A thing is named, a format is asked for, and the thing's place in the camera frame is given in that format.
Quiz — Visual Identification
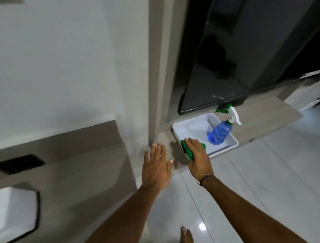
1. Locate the black television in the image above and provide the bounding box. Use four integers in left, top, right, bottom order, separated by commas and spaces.
178, 0, 320, 115

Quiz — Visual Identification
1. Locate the green cleaning cloth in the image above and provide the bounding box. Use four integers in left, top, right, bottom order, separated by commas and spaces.
181, 139, 206, 162

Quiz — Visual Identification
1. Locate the dark wrist band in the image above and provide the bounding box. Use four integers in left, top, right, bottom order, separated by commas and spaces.
197, 174, 215, 187

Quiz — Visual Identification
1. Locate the person's right hand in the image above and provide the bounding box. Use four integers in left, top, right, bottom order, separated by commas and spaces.
184, 137, 215, 181

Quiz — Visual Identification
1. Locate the white square container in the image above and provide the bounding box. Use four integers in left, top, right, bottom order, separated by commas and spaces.
0, 186, 40, 243

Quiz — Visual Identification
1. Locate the blue spray bottle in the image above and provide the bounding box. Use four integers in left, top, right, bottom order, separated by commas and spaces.
207, 104, 242, 145

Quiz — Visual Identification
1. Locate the person's bare foot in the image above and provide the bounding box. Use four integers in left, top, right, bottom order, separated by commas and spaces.
180, 226, 194, 243

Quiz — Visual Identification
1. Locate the black wall outlet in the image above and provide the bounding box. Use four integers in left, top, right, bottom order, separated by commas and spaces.
0, 154, 45, 175

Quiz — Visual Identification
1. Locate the person's right forearm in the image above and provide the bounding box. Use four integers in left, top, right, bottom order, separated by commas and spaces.
200, 175, 308, 243

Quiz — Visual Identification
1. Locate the person's left forearm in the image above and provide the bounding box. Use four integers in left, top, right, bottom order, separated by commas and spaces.
85, 184, 167, 243

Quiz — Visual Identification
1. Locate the person's left hand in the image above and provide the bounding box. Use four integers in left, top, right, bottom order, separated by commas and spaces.
142, 142, 174, 190

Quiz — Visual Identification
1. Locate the grey wooden ledge shelf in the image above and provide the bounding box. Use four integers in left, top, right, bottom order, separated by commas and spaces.
155, 96, 304, 173

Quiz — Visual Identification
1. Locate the white plastic tray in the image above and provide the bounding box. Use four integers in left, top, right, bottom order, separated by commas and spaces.
172, 112, 239, 161

